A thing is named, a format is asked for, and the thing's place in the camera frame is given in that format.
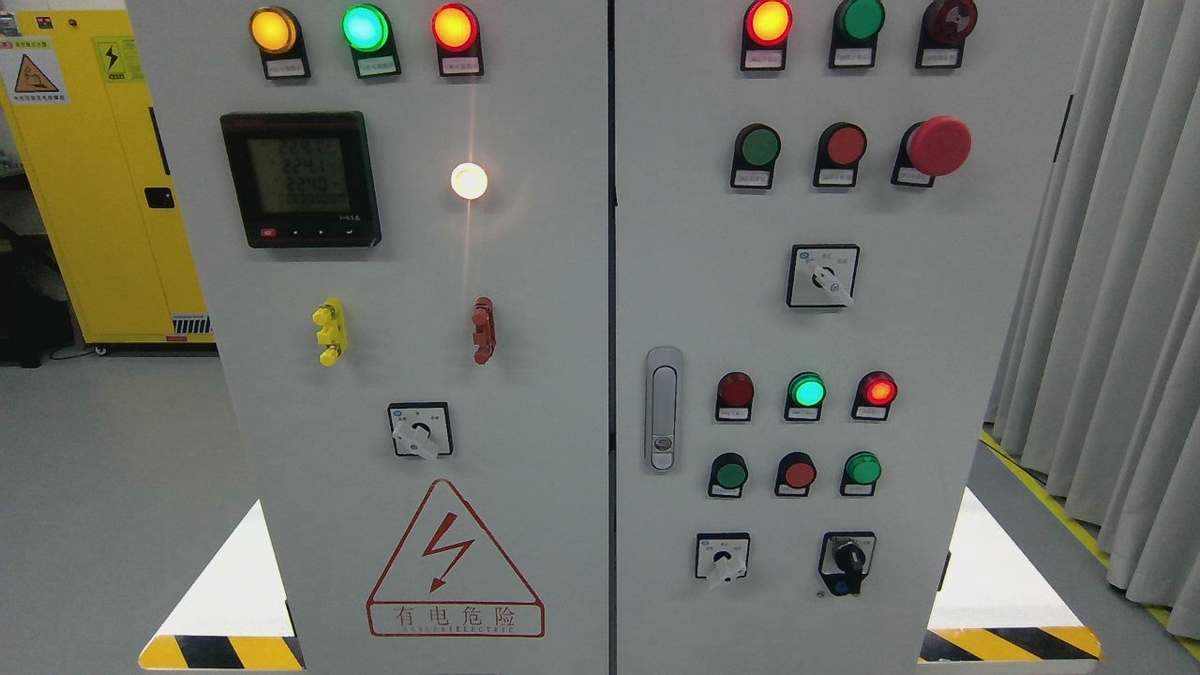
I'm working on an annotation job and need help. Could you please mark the green start push button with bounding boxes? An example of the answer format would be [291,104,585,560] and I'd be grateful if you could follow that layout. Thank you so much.
[707,452,749,498]

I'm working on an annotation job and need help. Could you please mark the red push button lower row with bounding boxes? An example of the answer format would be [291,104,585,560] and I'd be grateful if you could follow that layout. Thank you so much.
[774,452,818,497]

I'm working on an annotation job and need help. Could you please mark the red push button row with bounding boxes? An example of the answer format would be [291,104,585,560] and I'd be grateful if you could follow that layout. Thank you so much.
[812,121,866,189]
[774,452,818,497]

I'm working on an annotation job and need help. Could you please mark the green push button upper row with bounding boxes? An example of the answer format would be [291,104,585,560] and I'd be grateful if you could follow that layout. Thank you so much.
[728,123,782,189]

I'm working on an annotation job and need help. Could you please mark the green push button lower right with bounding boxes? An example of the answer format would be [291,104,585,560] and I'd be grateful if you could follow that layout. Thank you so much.
[839,450,882,497]

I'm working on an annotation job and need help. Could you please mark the red push button upper row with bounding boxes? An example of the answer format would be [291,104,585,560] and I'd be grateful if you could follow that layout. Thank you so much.
[812,121,866,189]

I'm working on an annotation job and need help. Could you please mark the red mushroom emergency stop button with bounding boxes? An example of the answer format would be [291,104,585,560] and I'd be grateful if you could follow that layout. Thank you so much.
[890,115,973,189]

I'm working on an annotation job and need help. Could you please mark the red terminal connector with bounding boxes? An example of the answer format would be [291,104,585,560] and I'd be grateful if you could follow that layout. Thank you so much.
[472,295,497,365]

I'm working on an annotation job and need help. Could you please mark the red indicator light lower left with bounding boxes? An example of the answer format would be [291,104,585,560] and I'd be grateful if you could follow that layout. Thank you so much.
[714,371,755,423]

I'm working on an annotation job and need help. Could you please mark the red indicator light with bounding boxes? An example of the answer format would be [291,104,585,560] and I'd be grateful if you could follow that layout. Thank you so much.
[714,371,755,423]
[851,370,896,422]
[739,0,794,72]
[431,2,484,77]

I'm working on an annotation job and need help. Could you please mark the white lit indicator light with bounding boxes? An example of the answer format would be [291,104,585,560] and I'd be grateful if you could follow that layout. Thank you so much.
[450,162,490,201]

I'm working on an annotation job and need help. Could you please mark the green indicator light lower middle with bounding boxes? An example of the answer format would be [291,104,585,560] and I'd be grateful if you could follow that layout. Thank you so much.
[784,371,827,422]

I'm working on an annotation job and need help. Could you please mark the green indicator light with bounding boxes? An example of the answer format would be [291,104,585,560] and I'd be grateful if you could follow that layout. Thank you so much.
[784,371,827,422]
[341,2,402,80]
[828,0,886,68]

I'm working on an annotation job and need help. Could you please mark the left cabinet door panel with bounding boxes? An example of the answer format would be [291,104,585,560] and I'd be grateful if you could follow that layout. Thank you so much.
[127,1,611,674]

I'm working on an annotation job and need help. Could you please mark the cabinet door panel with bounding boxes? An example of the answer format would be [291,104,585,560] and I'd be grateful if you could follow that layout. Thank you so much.
[127,1,611,674]
[613,1,1094,674]

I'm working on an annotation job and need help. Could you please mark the right cabinet door panel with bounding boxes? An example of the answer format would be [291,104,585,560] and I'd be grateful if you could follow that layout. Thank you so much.
[613,1,1094,674]

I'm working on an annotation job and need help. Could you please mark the yellow terminal connector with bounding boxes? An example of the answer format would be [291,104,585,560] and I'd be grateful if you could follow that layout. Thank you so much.
[311,295,348,368]

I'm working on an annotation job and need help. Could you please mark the red indicator light lower right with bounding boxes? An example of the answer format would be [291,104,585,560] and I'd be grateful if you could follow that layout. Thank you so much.
[851,370,896,422]

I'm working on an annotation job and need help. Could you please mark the red electric hazard warning sticker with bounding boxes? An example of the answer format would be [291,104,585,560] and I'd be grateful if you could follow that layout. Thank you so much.
[366,478,546,638]

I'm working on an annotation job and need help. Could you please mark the black digital power meter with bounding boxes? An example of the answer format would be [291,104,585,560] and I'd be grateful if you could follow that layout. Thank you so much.
[221,110,382,247]

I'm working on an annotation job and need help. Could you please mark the red indicator light top left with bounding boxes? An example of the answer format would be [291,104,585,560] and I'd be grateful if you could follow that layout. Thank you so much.
[431,2,484,77]

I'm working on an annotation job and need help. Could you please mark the red indicator light top right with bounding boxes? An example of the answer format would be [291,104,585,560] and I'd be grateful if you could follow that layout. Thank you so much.
[739,0,794,72]

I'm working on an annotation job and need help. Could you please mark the green indicator light top left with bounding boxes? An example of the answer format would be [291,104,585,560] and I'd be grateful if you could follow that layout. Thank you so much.
[341,2,402,80]

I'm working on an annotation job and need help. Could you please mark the green indicator light top right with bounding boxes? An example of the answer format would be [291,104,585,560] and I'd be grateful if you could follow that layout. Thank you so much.
[828,0,886,68]

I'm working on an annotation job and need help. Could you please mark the yellow indicator light top left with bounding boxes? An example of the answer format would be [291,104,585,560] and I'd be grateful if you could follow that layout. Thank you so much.
[250,6,311,80]

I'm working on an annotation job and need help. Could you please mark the dark red buzzer light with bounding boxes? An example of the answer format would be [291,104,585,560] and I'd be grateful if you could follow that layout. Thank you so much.
[914,0,979,68]

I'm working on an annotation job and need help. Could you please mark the grey curtain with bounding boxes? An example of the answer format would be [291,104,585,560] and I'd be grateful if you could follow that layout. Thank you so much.
[986,1,1199,639]

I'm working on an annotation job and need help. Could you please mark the yellow safety storage cabinet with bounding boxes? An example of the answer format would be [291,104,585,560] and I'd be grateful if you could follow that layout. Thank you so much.
[2,8,215,346]

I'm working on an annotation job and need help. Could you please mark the silver cabinet door handle lock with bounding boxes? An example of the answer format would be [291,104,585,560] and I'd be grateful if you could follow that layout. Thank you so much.
[644,346,683,472]

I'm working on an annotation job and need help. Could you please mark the left door rotary selector switch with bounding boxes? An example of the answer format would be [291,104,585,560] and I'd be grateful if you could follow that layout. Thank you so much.
[388,402,454,460]

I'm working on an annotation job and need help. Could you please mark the upper right rotary selector switch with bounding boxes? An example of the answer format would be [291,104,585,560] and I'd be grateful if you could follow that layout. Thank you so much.
[786,244,860,307]

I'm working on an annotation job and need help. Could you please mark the lower rotary selector switch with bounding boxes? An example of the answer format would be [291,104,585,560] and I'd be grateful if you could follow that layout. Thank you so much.
[695,532,751,589]

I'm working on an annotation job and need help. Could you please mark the black key switch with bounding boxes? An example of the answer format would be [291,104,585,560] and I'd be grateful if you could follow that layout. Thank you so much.
[817,531,876,597]

